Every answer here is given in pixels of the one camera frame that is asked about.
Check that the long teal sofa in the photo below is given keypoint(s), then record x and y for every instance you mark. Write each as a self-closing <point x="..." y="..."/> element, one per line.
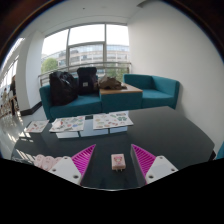
<point x="80" y="108"/>

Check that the pink cube charger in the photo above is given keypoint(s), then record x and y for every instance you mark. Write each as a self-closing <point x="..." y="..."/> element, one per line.
<point x="118" y="161"/>

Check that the small sticker sheet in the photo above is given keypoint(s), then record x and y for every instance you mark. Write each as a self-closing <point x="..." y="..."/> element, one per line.
<point x="36" y="126"/>

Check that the short teal sofa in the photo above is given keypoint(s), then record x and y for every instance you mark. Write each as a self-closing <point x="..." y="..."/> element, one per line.
<point x="160" y="95"/>

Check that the metal window railing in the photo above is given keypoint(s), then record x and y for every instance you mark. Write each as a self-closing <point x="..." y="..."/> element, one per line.
<point x="53" y="70"/>

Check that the brown bag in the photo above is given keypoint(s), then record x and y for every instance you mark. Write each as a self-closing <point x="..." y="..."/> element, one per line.
<point x="111" y="82"/>

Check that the teal wood-topped corner table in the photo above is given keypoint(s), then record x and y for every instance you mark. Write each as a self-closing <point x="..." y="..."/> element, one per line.
<point x="120" y="101"/>

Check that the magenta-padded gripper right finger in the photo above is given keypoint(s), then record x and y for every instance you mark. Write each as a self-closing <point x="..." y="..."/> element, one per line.
<point x="161" y="167"/>

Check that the pink power strip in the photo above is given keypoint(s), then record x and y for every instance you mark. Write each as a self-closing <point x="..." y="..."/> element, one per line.
<point x="46" y="161"/>

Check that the black backpack with label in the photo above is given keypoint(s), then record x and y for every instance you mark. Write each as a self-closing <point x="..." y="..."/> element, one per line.
<point x="87" y="80"/>

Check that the large black backpack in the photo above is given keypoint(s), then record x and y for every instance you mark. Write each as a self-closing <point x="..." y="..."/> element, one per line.
<point x="62" y="88"/>

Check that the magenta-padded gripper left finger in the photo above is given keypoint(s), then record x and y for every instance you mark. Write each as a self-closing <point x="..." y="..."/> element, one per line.
<point x="65" y="168"/>

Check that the large colourful sticker sheet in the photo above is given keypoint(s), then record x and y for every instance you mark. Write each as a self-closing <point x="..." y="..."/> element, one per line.
<point x="111" y="120"/>

